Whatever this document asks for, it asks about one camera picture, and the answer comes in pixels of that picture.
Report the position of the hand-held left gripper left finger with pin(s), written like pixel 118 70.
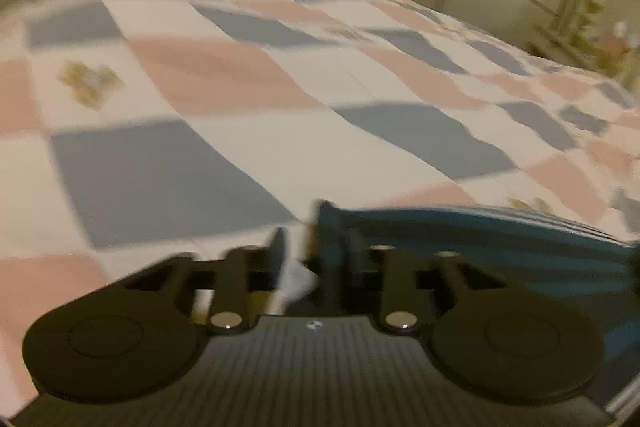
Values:
pixel 277 247

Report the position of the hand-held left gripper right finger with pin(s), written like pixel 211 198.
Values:
pixel 355 257

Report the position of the dark striped shirt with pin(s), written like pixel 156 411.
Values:
pixel 500 247

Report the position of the checkered bear print quilt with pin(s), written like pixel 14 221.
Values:
pixel 200 82

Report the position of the white vanity shelf organizer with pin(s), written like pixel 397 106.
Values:
pixel 585 32

